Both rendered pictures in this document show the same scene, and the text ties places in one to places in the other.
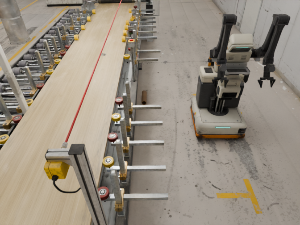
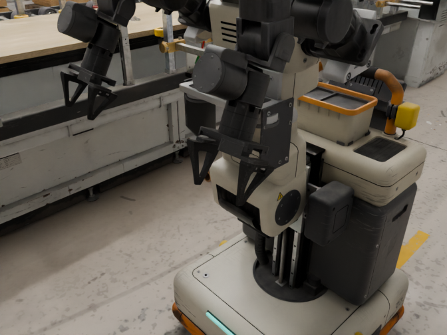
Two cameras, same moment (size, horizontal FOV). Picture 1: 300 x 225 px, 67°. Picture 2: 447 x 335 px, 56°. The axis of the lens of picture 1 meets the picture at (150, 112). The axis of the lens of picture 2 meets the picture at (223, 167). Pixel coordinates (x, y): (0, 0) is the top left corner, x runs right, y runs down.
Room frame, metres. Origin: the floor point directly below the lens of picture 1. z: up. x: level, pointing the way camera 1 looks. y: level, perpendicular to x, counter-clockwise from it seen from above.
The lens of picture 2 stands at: (1.43, -1.53, 1.36)
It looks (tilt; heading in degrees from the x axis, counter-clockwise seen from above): 30 degrees down; 45
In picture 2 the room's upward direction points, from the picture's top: straight up
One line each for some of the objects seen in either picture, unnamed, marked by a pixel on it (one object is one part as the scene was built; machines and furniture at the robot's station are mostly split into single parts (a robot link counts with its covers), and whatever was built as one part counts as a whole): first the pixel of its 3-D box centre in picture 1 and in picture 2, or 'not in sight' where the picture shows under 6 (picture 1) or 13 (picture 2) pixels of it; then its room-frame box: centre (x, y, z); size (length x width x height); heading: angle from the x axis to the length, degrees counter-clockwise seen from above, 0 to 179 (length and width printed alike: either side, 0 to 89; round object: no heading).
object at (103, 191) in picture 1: (103, 196); not in sight; (0.81, 0.31, 0.85); 0.08 x 0.08 x 0.11
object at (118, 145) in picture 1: (122, 164); not in sight; (1.02, 0.21, 0.91); 0.04 x 0.04 x 0.48; 89
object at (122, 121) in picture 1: (125, 141); not in sight; (1.27, 0.20, 0.88); 0.04 x 0.04 x 0.48; 89
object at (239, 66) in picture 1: (234, 72); (238, 108); (2.11, -0.91, 0.99); 0.28 x 0.16 x 0.22; 88
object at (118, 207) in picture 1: (119, 199); not in sight; (0.79, 0.21, 0.84); 0.14 x 0.06 x 0.05; 179
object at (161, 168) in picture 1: (136, 168); not in sight; (1.05, 0.11, 0.80); 0.43 x 0.03 x 0.04; 89
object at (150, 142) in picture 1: (137, 143); not in sight; (1.30, 0.11, 0.81); 0.43 x 0.03 x 0.04; 89
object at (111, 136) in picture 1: (113, 140); not in sight; (1.31, 0.31, 0.85); 0.08 x 0.08 x 0.11
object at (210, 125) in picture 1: (216, 116); (289, 296); (2.40, -0.92, 0.16); 0.67 x 0.64 x 0.25; 178
